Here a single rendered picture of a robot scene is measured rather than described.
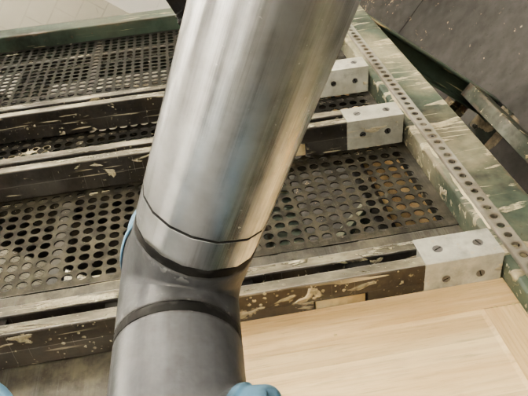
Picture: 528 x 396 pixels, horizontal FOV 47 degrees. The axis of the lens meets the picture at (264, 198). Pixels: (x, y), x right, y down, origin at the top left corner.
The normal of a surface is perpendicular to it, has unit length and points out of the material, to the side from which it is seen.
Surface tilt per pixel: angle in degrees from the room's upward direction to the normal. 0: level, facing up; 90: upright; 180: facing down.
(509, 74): 0
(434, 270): 90
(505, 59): 0
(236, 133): 86
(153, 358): 42
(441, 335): 53
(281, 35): 88
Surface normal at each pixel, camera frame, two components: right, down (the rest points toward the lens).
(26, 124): 0.15, 0.56
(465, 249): -0.08, -0.81
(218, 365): 0.66, -0.62
